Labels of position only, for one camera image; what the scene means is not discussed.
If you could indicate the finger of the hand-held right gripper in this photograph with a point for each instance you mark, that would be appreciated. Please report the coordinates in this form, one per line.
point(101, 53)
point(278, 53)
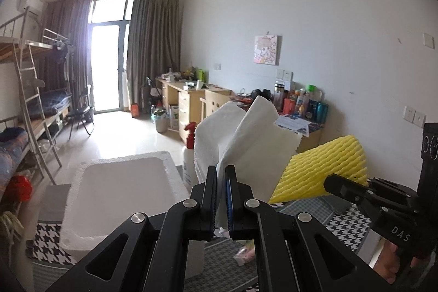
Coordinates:
point(393, 187)
point(345, 192)

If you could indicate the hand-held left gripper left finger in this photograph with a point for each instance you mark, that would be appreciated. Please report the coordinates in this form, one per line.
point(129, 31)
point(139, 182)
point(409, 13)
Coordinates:
point(209, 203)

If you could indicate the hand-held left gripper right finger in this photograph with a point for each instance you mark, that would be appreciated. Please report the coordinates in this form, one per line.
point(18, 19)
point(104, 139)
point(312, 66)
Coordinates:
point(228, 206)

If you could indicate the yellow foam net sleeve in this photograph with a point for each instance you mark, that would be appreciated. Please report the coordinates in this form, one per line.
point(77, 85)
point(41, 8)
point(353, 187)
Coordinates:
point(318, 165)

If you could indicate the white paper towel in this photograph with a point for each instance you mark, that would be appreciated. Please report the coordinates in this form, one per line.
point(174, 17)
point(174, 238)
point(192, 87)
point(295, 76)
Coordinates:
point(222, 138)

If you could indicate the white foam box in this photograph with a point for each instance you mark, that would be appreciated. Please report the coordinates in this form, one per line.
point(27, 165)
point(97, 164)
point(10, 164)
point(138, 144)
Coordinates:
point(119, 189)

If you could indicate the person's right hand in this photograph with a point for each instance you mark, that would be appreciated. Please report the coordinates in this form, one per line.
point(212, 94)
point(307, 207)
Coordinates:
point(386, 264)

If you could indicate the white spray bottle red trigger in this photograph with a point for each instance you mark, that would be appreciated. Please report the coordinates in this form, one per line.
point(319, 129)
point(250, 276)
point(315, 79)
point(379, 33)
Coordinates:
point(188, 169)

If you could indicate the pink snack packet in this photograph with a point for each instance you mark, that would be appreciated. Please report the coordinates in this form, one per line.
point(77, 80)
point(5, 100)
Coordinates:
point(244, 254)

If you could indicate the houndstooth floor mat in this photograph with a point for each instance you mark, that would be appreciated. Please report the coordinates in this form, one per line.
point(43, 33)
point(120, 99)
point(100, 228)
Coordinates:
point(219, 264)

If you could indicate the cluttered wooden desk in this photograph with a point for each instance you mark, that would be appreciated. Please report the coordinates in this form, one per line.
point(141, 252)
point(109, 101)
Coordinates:
point(313, 138)

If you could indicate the printed paper sheets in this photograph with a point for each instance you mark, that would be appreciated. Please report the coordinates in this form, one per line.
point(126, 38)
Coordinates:
point(292, 124)

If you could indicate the white carton box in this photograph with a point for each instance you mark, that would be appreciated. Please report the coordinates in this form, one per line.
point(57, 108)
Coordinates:
point(174, 117)

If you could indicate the metal trash bin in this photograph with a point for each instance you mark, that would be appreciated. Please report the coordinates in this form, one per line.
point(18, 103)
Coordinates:
point(160, 122)

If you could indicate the cluster of toiletry bottles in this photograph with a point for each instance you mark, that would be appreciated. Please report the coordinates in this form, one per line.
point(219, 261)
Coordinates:
point(308, 105)

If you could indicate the wooden chair smiley cutout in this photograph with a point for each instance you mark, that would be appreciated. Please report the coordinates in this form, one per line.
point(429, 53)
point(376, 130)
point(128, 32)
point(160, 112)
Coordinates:
point(215, 104)

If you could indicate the black headphones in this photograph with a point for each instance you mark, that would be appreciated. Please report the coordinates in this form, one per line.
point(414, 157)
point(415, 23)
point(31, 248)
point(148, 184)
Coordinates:
point(263, 94)

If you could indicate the dark thermos bottle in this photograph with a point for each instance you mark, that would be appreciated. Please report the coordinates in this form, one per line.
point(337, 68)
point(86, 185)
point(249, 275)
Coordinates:
point(279, 95)

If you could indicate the orange paper bag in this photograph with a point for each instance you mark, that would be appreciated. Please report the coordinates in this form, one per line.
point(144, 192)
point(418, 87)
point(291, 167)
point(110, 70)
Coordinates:
point(135, 110)

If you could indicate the black folding trolley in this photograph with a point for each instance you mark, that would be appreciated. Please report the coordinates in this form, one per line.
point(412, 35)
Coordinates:
point(152, 93)

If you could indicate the green packet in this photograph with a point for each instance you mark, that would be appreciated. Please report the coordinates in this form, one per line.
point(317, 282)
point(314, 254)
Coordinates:
point(201, 75)

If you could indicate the black folding chair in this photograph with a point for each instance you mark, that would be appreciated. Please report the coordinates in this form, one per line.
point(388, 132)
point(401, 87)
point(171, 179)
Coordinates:
point(82, 114)

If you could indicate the glass balcony door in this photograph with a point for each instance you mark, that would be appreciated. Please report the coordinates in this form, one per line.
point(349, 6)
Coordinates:
point(106, 66)

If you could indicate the brown curtain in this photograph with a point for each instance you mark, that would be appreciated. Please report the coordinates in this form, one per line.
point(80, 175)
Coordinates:
point(68, 39)
point(154, 39)

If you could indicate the clear storage box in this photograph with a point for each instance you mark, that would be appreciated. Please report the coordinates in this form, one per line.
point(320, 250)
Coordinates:
point(44, 146)

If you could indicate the dark blue bedding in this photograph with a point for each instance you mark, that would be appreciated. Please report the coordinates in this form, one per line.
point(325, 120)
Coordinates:
point(51, 102)

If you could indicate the red plastic bag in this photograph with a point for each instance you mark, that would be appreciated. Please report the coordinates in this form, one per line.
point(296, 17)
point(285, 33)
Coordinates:
point(20, 187)

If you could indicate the beige cloth bundle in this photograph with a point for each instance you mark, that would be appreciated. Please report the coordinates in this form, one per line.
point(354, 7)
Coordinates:
point(8, 225)

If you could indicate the blue plaid quilt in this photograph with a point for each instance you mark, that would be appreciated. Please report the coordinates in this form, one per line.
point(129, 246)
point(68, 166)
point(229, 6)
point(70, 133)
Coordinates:
point(12, 148)

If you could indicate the hanging dark clothes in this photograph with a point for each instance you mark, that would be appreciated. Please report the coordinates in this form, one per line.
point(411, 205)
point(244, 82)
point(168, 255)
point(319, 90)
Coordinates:
point(63, 52)

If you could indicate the small metal bunk bed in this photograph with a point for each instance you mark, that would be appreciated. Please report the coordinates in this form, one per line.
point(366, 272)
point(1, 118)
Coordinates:
point(41, 45)

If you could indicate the large metal bunk bed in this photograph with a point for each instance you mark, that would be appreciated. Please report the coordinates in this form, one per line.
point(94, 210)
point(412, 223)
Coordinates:
point(10, 51)

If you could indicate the white air conditioner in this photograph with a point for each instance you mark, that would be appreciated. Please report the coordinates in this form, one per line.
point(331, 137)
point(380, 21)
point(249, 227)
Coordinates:
point(30, 3)

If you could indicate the double wall socket plate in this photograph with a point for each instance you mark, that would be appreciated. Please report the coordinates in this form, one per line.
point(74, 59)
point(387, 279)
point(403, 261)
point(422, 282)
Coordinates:
point(414, 116)

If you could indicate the wide wall socket panel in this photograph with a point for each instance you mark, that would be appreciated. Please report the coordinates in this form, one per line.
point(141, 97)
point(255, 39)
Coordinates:
point(284, 74)

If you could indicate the square wall switch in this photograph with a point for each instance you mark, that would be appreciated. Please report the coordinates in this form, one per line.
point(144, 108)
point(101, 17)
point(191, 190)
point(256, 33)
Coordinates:
point(428, 40)

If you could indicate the cartoon wall picture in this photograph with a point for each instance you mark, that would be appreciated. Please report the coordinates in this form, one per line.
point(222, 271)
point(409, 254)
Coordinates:
point(267, 51)

